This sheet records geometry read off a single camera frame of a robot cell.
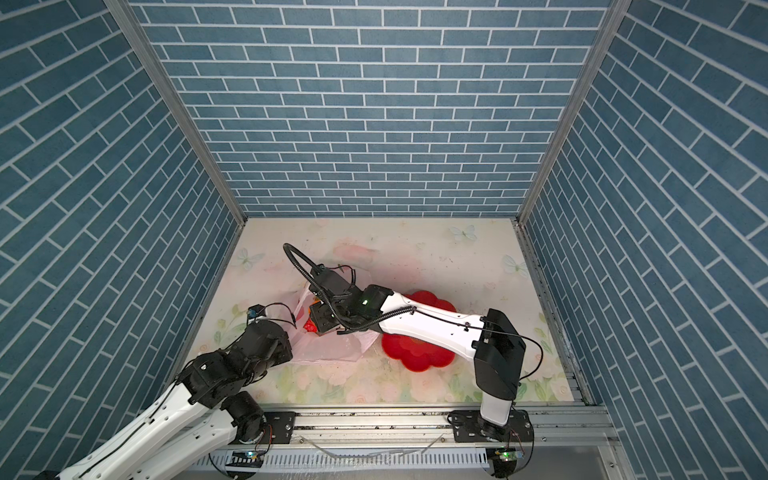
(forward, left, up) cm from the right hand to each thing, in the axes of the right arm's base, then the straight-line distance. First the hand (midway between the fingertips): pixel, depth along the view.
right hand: (311, 311), depth 75 cm
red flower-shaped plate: (-1, -28, -20) cm, 34 cm away
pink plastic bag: (-5, +2, -10) cm, 11 cm away
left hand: (-5, +5, -8) cm, 11 cm away
